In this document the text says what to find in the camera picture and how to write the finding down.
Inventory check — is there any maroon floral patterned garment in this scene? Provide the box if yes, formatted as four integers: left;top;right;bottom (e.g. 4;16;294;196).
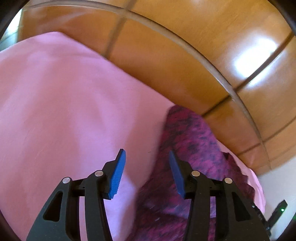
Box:
127;105;255;240

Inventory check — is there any pink bed sheet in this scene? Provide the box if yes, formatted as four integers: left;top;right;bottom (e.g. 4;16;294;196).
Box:
1;32;266;240

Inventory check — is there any wooden panelled wardrobe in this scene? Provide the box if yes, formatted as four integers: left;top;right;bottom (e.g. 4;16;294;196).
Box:
18;1;295;174

